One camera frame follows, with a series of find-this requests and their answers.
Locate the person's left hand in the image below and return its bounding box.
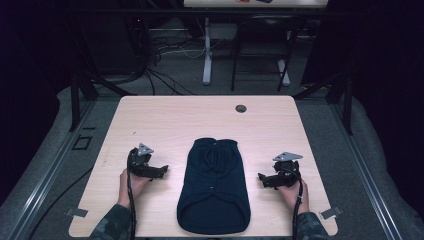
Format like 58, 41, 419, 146
117, 168, 153, 210

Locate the black metal chair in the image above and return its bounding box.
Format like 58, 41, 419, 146
230, 14, 300, 93

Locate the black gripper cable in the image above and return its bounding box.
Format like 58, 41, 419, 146
125, 148, 138, 240
282, 165, 305, 240

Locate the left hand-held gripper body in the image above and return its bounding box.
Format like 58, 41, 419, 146
126, 142, 158, 177

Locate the white desk with legs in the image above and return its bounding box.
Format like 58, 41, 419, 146
183, 0, 330, 87

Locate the dark navy knitted garment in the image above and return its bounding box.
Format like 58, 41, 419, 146
176, 137, 252, 236

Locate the person's right hand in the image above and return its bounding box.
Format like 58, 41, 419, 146
276, 178, 311, 215

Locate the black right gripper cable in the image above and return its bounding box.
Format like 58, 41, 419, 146
282, 165, 305, 240

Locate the grey metal table clip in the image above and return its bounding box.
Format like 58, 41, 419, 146
65, 207, 89, 218
319, 206, 343, 220

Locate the black metal frame stand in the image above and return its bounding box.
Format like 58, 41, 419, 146
292, 72, 355, 136
67, 70, 138, 133

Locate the dark computer tower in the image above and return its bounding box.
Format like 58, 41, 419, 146
89, 15, 152, 77

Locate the bundle of floor cables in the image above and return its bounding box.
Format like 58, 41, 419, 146
142, 31, 205, 97

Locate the black floor cable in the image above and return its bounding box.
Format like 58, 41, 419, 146
29, 166, 95, 240

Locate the aluminium floor rail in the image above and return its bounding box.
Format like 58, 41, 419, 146
5, 99, 98, 240
329, 101, 405, 240

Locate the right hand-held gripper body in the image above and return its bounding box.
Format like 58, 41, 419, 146
271, 151, 304, 189

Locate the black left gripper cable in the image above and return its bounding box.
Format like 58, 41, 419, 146
125, 148, 138, 240

